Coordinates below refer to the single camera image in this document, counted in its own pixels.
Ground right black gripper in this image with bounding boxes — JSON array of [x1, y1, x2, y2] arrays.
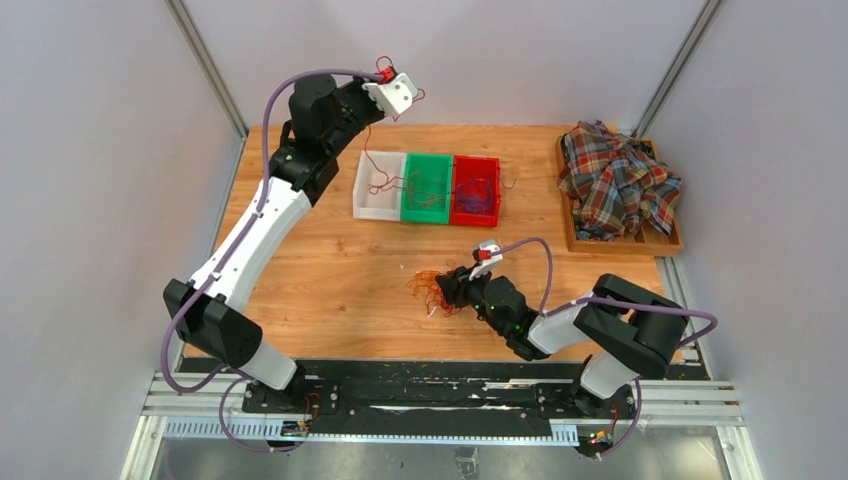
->
[[436, 263, 509, 337]]

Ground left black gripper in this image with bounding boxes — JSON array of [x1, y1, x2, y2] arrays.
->
[[327, 72, 387, 157]]

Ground brown orange wire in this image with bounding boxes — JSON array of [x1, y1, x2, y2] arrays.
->
[[404, 168, 452, 210]]

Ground purple wire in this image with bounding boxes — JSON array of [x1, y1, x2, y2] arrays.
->
[[453, 170, 519, 217]]

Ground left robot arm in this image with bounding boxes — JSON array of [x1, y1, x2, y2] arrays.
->
[[160, 67, 423, 413]]

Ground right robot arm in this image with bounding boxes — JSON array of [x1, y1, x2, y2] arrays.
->
[[435, 267, 689, 417]]

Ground white plastic bin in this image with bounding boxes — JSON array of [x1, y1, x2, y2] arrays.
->
[[352, 150, 407, 222]]

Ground red plastic bin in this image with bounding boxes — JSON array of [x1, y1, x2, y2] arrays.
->
[[449, 155, 501, 228]]

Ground green plastic bin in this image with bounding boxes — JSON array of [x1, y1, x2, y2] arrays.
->
[[400, 152, 453, 225]]

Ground plaid cloth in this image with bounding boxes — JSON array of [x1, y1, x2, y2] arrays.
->
[[558, 121, 682, 241]]

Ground tangled red and purple cables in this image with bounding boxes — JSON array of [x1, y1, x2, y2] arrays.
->
[[406, 268, 465, 319]]

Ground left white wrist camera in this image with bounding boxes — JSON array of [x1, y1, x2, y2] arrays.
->
[[363, 73, 420, 117]]

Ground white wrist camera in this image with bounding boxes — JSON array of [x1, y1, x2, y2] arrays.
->
[[363, 73, 420, 117], [469, 239, 503, 280]]

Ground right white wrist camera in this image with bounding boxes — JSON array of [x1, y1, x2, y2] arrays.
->
[[469, 239, 503, 280]]

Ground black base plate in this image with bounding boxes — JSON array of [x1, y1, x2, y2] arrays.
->
[[241, 359, 635, 439]]

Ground aluminium frame rail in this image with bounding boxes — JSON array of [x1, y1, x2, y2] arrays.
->
[[122, 375, 762, 479]]

